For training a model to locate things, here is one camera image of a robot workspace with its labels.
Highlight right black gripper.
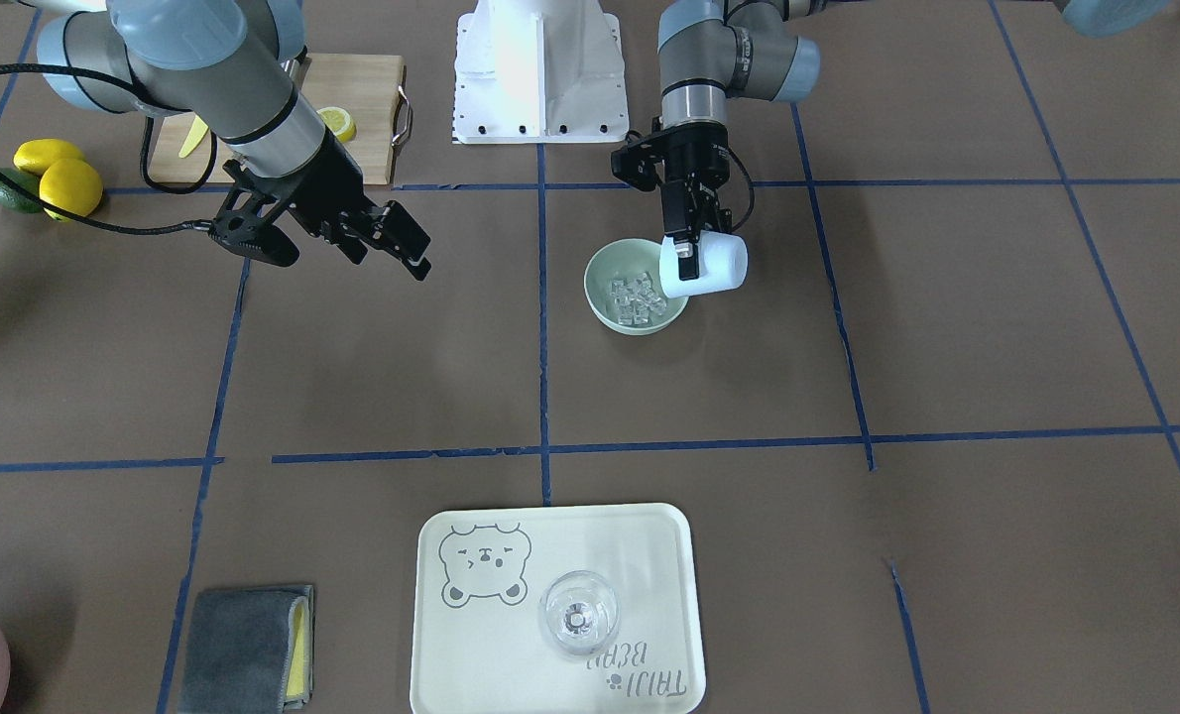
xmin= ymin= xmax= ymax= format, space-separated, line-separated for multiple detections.
xmin=223 ymin=135 xmax=431 ymax=282

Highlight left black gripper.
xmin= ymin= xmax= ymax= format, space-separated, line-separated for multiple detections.
xmin=649 ymin=122 xmax=735 ymax=282

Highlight light blue cup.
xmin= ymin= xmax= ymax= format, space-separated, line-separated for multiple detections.
xmin=658 ymin=230 xmax=749 ymax=299

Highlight mint green bowl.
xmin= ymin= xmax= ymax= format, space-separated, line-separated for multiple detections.
xmin=584 ymin=238 xmax=689 ymax=338

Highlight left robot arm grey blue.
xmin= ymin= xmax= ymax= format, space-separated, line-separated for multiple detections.
xmin=642 ymin=1 xmax=824 ymax=297

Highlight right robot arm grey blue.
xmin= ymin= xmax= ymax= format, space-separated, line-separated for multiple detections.
xmin=37 ymin=1 xmax=430 ymax=280

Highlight ice cubes in bowl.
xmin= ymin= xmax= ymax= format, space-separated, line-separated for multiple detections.
xmin=609 ymin=271 xmax=670 ymax=328

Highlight lemon half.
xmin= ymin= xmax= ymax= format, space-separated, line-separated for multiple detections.
xmin=317 ymin=107 xmax=356 ymax=142

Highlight wooden cutting board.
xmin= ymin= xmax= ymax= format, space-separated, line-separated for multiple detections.
xmin=149 ymin=53 xmax=412 ymax=186

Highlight yellow lemon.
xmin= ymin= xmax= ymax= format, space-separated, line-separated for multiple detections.
xmin=38 ymin=158 xmax=104 ymax=221
xmin=13 ymin=137 xmax=86 ymax=178

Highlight green avocado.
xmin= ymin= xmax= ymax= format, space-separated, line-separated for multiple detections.
xmin=0 ymin=166 xmax=45 ymax=215

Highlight cream bear tray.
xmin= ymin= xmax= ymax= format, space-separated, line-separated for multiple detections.
xmin=409 ymin=503 xmax=707 ymax=713

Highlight clear glass on tray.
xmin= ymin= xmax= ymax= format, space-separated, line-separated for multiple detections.
xmin=540 ymin=570 xmax=622 ymax=656

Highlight grey yellow cloth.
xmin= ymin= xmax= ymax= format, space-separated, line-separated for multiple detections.
xmin=177 ymin=583 xmax=316 ymax=713

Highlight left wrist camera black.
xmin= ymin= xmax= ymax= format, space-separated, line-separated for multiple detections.
xmin=610 ymin=130 xmax=663 ymax=191

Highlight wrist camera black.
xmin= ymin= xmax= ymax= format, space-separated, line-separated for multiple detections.
xmin=207 ymin=176 xmax=300 ymax=268
xmin=610 ymin=130 xmax=663 ymax=191

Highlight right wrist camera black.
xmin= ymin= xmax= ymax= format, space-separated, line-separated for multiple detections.
xmin=207 ymin=176 xmax=300 ymax=268

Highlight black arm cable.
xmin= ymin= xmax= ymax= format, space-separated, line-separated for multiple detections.
xmin=0 ymin=64 xmax=240 ymax=236

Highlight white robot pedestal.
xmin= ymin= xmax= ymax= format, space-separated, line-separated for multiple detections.
xmin=451 ymin=1 xmax=630 ymax=145

